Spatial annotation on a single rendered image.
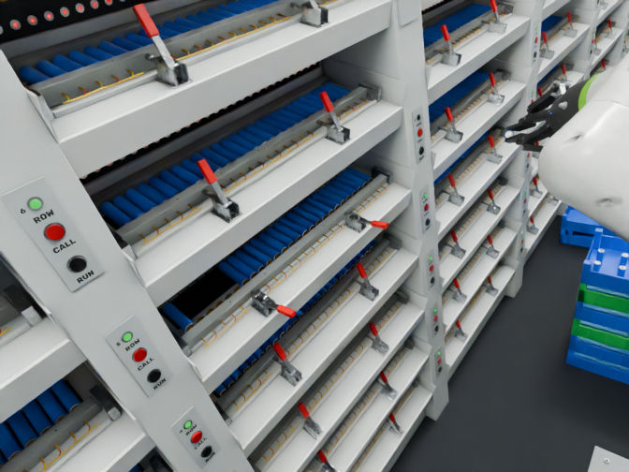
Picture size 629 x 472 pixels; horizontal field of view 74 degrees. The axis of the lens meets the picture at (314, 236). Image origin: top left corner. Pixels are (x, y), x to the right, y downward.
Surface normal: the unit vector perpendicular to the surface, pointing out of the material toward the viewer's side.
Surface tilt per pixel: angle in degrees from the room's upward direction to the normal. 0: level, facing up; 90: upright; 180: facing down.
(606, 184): 74
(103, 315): 90
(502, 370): 0
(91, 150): 106
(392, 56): 90
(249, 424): 16
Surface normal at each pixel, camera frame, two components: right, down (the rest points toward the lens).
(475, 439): -0.22, -0.81
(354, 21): 0.76, 0.45
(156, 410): 0.73, 0.24
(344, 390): -0.01, -0.71
